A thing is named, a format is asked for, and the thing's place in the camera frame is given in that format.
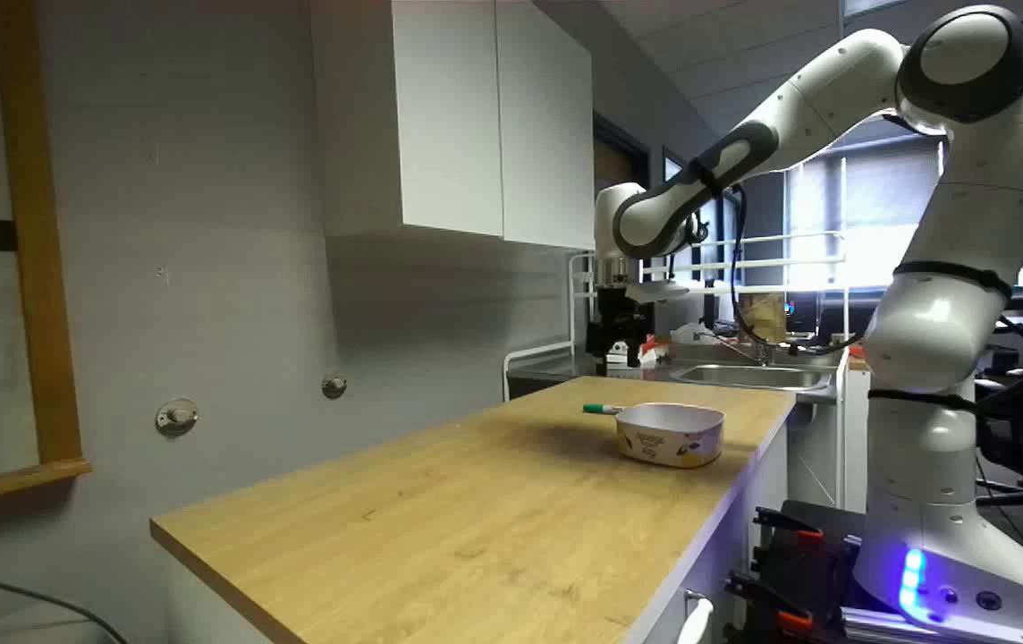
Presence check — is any brown paper bag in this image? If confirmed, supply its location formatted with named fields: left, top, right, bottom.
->
left=737, top=293, right=792, bottom=355

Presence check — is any black floor cable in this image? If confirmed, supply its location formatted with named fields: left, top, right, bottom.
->
left=0, top=566, right=134, bottom=644

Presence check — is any black orange clamp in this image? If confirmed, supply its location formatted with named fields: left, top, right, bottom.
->
left=752, top=504, right=835, bottom=555
left=723, top=569, right=823, bottom=644

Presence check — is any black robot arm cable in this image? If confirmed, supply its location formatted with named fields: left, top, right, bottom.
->
left=723, top=181, right=872, bottom=356

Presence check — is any wooden frame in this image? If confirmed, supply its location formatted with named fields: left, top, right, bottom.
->
left=0, top=0, right=98, bottom=514

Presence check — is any white patterned bowl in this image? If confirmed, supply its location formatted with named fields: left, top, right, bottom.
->
left=613, top=399, right=726, bottom=467

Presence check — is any white wall cabinet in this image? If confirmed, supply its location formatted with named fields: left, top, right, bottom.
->
left=308, top=0, right=596, bottom=255

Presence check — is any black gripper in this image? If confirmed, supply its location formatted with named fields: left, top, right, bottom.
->
left=589, top=284, right=658, bottom=351

